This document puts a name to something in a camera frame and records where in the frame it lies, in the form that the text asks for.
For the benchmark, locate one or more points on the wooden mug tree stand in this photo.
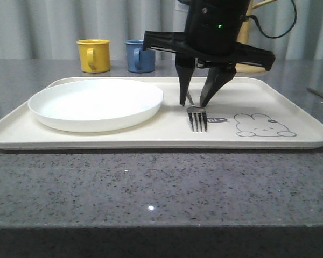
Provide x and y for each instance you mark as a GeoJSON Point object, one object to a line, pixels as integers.
{"type": "Point", "coordinates": [243, 37]}

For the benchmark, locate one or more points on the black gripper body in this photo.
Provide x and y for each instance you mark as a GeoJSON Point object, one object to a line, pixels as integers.
{"type": "Point", "coordinates": [210, 35]}

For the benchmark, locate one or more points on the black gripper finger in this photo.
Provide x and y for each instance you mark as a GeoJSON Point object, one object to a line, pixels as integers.
{"type": "Point", "coordinates": [217, 77]}
{"type": "Point", "coordinates": [185, 66]}

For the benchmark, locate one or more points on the silver metal fork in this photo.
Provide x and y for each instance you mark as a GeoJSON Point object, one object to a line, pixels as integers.
{"type": "Point", "coordinates": [197, 116]}

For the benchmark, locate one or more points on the white round plate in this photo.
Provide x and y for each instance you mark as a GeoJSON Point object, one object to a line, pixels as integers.
{"type": "Point", "coordinates": [96, 105]}

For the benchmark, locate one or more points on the yellow enamel mug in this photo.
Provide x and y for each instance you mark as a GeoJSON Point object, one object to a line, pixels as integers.
{"type": "Point", "coordinates": [94, 55]}

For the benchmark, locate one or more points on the cream rectangular bunny tray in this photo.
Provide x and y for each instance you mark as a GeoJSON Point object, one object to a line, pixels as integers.
{"type": "Point", "coordinates": [246, 113]}

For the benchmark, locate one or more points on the blue enamel mug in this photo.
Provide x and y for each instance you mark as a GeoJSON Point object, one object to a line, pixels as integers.
{"type": "Point", "coordinates": [138, 60]}

